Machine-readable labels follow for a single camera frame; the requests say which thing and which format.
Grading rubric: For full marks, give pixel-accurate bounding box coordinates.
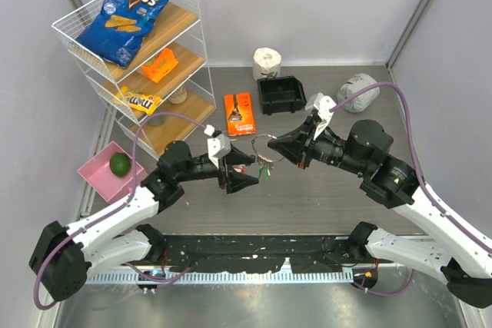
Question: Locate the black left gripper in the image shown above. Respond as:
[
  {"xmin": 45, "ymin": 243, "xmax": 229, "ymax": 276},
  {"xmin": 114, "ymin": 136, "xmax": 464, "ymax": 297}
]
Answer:
[{"xmin": 176, "ymin": 142, "xmax": 259, "ymax": 192}]

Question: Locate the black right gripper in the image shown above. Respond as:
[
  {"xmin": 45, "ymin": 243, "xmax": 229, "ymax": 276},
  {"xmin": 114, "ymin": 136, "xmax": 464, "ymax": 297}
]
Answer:
[{"xmin": 269, "ymin": 114, "xmax": 369, "ymax": 176}]

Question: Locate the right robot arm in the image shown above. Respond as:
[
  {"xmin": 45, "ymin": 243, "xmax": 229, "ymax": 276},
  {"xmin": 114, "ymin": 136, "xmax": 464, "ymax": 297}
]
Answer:
[{"xmin": 268, "ymin": 114, "xmax": 491, "ymax": 309}]

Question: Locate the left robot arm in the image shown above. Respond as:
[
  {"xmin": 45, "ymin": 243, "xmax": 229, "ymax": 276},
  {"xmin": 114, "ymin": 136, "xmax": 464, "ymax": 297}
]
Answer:
[{"xmin": 28, "ymin": 136, "xmax": 259, "ymax": 310}]

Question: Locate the black plastic bin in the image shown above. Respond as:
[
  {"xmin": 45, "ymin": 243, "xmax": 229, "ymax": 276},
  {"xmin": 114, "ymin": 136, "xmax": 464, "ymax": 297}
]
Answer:
[{"xmin": 257, "ymin": 76, "xmax": 307, "ymax": 115}]

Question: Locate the orange Gillette razor box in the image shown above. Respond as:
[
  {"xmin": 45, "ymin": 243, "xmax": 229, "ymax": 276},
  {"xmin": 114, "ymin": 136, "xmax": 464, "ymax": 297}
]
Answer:
[{"xmin": 224, "ymin": 92, "xmax": 256, "ymax": 137}]

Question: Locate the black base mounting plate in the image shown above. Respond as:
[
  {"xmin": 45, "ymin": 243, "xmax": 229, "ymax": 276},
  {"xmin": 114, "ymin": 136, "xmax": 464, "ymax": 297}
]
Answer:
[{"xmin": 130, "ymin": 235, "xmax": 375, "ymax": 274}]

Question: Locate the white toilet paper roll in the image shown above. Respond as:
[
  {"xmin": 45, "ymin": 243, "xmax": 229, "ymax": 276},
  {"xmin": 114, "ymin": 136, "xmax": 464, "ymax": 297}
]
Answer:
[{"xmin": 252, "ymin": 48, "xmax": 282, "ymax": 81}]

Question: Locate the grey wrapped bundle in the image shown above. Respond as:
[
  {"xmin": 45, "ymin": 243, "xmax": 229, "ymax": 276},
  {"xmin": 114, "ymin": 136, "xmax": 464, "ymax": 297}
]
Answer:
[{"xmin": 336, "ymin": 73, "xmax": 380, "ymax": 113}]

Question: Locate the yellow M&M candy bag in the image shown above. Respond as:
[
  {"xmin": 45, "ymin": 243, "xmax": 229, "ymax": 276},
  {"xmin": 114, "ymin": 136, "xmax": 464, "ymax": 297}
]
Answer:
[{"xmin": 116, "ymin": 86, "xmax": 162, "ymax": 115}]

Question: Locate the green lime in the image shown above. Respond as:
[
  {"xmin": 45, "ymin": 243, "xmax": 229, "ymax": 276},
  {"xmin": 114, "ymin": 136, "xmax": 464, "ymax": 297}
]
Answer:
[{"xmin": 109, "ymin": 152, "xmax": 131, "ymax": 177}]

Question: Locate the orange snack pouch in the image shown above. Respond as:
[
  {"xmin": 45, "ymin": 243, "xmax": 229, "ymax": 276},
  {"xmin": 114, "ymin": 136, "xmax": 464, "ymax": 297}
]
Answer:
[{"xmin": 139, "ymin": 48, "xmax": 178, "ymax": 83}]

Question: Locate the pink box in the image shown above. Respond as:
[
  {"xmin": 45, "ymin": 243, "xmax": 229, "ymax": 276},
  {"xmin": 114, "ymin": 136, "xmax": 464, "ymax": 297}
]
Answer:
[{"xmin": 78, "ymin": 141, "xmax": 133, "ymax": 204}]

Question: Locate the blue Doritos chip bag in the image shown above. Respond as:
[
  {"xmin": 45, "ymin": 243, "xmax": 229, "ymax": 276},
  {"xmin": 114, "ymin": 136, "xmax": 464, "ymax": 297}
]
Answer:
[{"xmin": 76, "ymin": 0, "xmax": 169, "ymax": 68}]

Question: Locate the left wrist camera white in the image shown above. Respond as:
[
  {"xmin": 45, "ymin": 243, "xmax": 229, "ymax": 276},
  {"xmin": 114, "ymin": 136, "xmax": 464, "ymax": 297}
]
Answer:
[{"xmin": 204, "ymin": 124, "xmax": 231, "ymax": 168}]

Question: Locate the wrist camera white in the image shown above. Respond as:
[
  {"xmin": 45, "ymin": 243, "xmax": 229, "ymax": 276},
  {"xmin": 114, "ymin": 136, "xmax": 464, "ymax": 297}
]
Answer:
[
  {"xmin": 305, "ymin": 93, "xmax": 336, "ymax": 141},
  {"xmin": 204, "ymin": 124, "xmax": 231, "ymax": 168}
]

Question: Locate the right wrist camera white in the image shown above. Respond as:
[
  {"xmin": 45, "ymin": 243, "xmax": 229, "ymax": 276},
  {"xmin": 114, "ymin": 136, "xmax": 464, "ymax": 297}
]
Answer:
[{"xmin": 305, "ymin": 93, "xmax": 336, "ymax": 141}]

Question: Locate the white wire shelf rack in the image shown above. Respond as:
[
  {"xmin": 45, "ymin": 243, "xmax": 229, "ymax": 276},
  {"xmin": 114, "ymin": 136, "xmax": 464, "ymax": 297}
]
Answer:
[{"xmin": 52, "ymin": 0, "xmax": 216, "ymax": 158}]

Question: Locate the white slotted cable duct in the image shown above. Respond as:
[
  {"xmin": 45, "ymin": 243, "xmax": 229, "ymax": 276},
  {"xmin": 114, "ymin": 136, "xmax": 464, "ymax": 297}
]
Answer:
[{"xmin": 86, "ymin": 266, "xmax": 354, "ymax": 285}]

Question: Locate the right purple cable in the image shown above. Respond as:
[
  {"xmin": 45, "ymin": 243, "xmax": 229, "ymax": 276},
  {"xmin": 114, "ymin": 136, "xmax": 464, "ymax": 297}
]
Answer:
[{"xmin": 330, "ymin": 81, "xmax": 492, "ymax": 297}]

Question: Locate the purple cable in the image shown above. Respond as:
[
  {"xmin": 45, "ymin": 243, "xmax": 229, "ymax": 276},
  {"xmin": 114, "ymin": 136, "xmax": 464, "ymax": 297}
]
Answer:
[
  {"xmin": 330, "ymin": 81, "xmax": 492, "ymax": 297},
  {"xmin": 33, "ymin": 112, "xmax": 214, "ymax": 310}
]

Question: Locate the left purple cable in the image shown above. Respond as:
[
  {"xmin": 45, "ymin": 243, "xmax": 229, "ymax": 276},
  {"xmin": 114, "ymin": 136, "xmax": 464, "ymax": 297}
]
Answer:
[{"xmin": 33, "ymin": 112, "xmax": 214, "ymax": 310}]

